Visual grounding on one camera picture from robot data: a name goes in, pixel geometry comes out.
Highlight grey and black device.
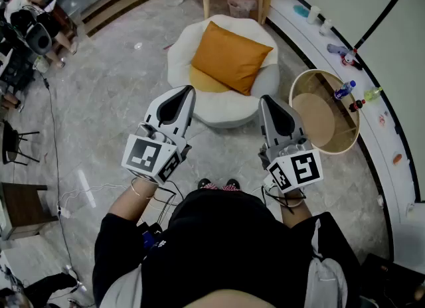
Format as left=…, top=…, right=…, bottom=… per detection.
left=26, top=23, right=53, bottom=55

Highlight pink mesh waste basket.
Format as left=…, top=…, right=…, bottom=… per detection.
left=227, top=0, right=258, bottom=19

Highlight blue-labelled drink bottle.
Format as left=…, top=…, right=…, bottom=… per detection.
left=333, top=80, right=357, bottom=101

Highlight white cup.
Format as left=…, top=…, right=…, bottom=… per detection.
left=305, top=5, right=321, bottom=25

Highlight person's red checked trousers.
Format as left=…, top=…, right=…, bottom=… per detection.
left=202, top=183, right=238, bottom=192

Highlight round wooden basket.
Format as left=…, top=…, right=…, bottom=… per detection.
left=288, top=68, right=361, bottom=155

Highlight dark brown wooden stool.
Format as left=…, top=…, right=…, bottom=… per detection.
left=0, top=182, right=59, bottom=240

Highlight purple toy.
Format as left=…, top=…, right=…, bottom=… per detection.
left=327, top=43, right=348, bottom=57

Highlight wooden step platform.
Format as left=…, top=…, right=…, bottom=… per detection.
left=79, top=0, right=160, bottom=37

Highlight person's right forearm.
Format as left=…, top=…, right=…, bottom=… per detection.
left=280, top=190, right=313, bottom=230

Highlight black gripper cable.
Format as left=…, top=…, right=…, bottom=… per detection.
left=151, top=180, right=185, bottom=224
left=260, top=183, right=306, bottom=214

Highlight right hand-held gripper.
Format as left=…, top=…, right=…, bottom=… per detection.
left=258, top=95, right=324, bottom=194

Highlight white egg-shaped seat cushion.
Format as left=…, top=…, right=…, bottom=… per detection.
left=167, top=14, right=281, bottom=129

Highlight black chair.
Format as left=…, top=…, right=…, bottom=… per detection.
left=1, top=119, right=41, bottom=167

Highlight person's left forearm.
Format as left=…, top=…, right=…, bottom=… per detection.
left=108, top=179, right=159, bottom=224

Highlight thin gold bracelet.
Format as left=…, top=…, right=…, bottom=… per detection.
left=130, top=177, right=153, bottom=200

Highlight white curved ledge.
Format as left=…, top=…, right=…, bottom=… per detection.
left=267, top=0, right=425, bottom=268

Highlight orange pillow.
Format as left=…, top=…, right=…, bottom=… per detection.
left=191, top=21, right=274, bottom=97

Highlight clear plastic cup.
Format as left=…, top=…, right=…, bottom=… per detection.
left=33, top=56, right=50, bottom=74

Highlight black floor cable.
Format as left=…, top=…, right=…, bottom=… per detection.
left=42, top=70, right=80, bottom=281

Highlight green drink bottle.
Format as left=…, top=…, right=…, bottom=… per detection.
left=363, top=86, right=383, bottom=102

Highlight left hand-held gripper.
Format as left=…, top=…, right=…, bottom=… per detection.
left=121, top=84, right=197, bottom=185

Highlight person's black shirt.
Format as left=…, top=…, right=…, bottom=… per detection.
left=92, top=189, right=361, bottom=308

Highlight beige shoulder strap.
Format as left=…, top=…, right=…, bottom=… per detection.
left=99, top=266, right=143, bottom=308
left=304, top=218, right=348, bottom=308

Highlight black waist-mounted device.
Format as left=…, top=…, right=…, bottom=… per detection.
left=141, top=222, right=163, bottom=251

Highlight red and white toy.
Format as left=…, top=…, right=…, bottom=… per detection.
left=340, top=48, right=363, bottom=71

